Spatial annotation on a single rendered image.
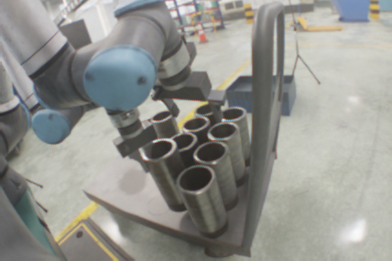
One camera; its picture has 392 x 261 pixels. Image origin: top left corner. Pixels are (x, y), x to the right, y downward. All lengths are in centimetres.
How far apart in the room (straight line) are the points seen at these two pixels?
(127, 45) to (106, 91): 6
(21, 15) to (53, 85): 12
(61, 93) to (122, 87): 12
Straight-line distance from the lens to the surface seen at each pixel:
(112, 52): 25
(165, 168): 67
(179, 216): 91
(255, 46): 30
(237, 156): 83
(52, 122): 47
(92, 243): 95
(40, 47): 33
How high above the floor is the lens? 97
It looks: 26 degrees down
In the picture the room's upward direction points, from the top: 16 degrees counter-clockwise
